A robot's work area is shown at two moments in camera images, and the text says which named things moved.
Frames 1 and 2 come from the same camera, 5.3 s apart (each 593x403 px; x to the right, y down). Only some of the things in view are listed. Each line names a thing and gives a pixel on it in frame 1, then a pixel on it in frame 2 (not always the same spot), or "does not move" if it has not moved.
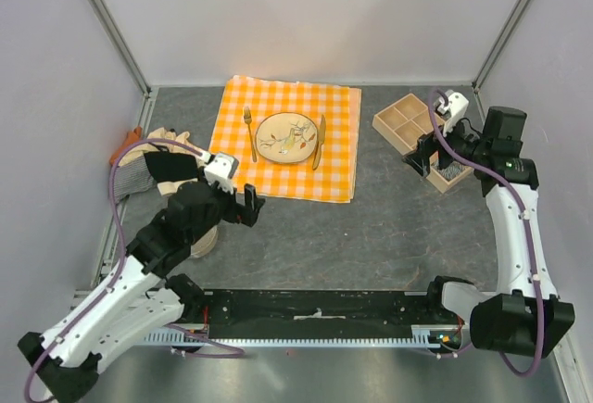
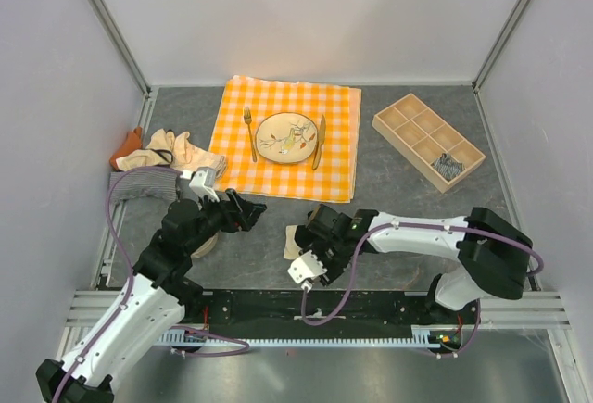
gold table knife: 319,147 does not move
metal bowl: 205,244 does not move
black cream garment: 165,165 to 291,248
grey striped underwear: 451,170 does not move
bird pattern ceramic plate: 286,137 does not move
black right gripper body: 466,147 to 334,258
